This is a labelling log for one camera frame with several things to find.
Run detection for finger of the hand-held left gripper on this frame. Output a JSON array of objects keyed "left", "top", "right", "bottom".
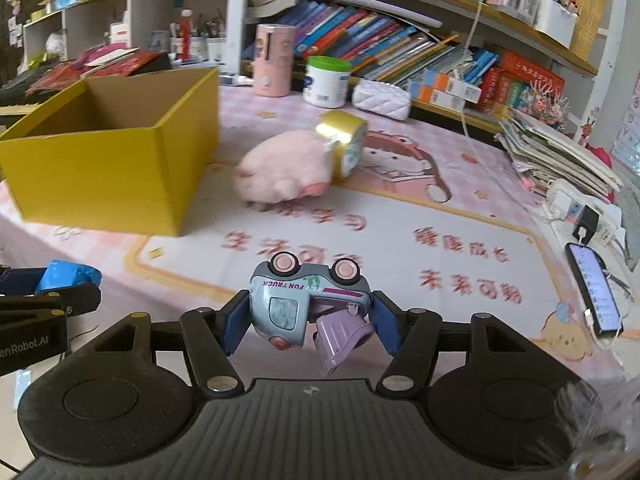
[
  {"left": 0, "top": 265, "right": 49, "bottom": 297},
  {"left": 0, "top": 282, "right": 103, "bottom": 317}
]

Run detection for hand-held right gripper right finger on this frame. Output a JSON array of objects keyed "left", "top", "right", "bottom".
[{"left": 371, "top": 289, "right": 549, "bottom": 394}]

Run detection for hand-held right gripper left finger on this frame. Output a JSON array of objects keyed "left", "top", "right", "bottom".
[{"left": 90, "top": 289, "right": 252, "bottom": 394}]

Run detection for blue purple toy truck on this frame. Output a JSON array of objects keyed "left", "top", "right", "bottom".
[{"left": 248, "top": 251, "right": 376, "bottom": 377}]

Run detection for yellow cardboard box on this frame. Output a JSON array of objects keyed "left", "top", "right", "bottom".
[{"left": 0, "top": 66, "right": 221, "bottom": 238}]

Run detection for pink checked printed tablecloth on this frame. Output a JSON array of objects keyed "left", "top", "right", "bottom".
[{"left": 0, "top": 85, "right": 632, "bottom": 388}]

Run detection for pink plush pig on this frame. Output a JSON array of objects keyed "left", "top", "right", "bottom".
[{"left": 235, "top": 129, "right": 335, "bottom": 210}]

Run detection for black electronic keyboard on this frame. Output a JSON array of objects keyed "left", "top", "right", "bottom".
[{"left": 0, "top": 67, "right": 62, "bottom": 122}]

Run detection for gold tape roll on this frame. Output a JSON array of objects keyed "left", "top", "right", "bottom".
[{"left": 315, "top": 110, "right": 370, "bottom": 181}]

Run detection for black smartphone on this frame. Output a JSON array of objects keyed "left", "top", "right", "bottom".
[{"left": 565, "top": 242, "right": 625, "bottom": 337}]

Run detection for black charger plug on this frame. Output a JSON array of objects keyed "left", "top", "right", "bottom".
[{"left": 572, "top": 204, "right": 600, "bottom": 241}]

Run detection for white quilted pouch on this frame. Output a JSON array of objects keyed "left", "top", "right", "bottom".
[{"left": 352, "top": 80, "right": 414, "bottom": 121}]

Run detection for red glossy papers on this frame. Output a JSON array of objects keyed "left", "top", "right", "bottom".
[{"left": 27, "top": 46, "right": 172, "bottom": 94}]

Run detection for orange white carton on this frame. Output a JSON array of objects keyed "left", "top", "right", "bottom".
[
  {"left": 409, "top": 71, "right": 484, "bottom": 102},
  {"left": 412, "top": 85, "right": 476, "bottom": 112}
]

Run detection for stack of magazines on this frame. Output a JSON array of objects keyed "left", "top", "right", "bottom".
[{"left": 495, "top": 109, "right": 624, "bottom": 202}]

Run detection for white power strip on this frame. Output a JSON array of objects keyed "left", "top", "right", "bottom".
[{"left": 544, "top": 179, "right": 627, "bottom": 247}]

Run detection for white jar green lid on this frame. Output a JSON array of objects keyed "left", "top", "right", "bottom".
[{"left": 302, "top": 56, "right": 353, "bottom": 110}]

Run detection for pink cylindrical dispenser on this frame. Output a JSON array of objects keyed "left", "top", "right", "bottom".
[{"left": 251, "top": 23, "right": 296, "bottom": 97}]

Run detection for red boxed book set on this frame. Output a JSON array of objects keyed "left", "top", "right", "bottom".
[{"left": 477, "top": 50, "right": 567, "bottom": 114}]

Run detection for row of colourful books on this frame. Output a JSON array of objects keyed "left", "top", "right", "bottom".
[{"left": 242, "top": 1, "right": 502, "bottom": 97}]

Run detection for red tassel ornament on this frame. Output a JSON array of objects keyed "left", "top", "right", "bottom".
[{"left": 178, "top": 8, "right": 194, "bottom": 59}]

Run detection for white shelf unit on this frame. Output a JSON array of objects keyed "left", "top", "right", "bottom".
[{"left": 22, "top": 0, "right": 232, "bottom": 69}]

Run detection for wooden bookshelf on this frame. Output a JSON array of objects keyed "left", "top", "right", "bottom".
[{"left": 225, "top": 0, "right": 617, "bottom": 137}]

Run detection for white storage box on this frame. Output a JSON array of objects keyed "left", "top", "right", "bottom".
[{"left": 531, "top": 0, "right": 579, "bottom": 49}]

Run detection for wicker basket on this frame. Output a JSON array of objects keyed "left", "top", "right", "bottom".
[{"left": 569, "top": 0, "right": 609, "bottom": 62}]

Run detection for white hanging cable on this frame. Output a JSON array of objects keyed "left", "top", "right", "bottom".
[{"left": 459, "top": 0, "right": 484, "bottom": 162}]

